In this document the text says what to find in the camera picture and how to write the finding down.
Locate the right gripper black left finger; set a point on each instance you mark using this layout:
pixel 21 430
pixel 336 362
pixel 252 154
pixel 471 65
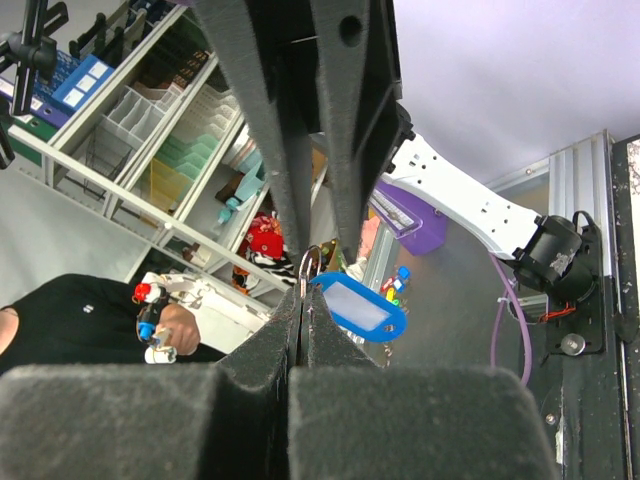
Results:
pixel 221 420

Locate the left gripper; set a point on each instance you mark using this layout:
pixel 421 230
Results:
pixel 299 68

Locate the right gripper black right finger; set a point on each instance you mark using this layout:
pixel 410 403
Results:
pixel 348 419

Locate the blue key tag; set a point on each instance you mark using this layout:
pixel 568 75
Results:
pixel 359 309

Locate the silver split keyring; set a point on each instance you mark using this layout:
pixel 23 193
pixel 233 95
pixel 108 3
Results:
pixel 310 267

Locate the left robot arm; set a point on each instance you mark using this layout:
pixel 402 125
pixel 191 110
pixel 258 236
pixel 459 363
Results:
pixel 545 252

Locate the person in black shirt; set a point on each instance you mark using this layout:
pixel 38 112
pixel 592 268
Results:
pixel 72 319

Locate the metal storage shelf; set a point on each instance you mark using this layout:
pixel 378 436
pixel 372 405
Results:
pixel 147 136

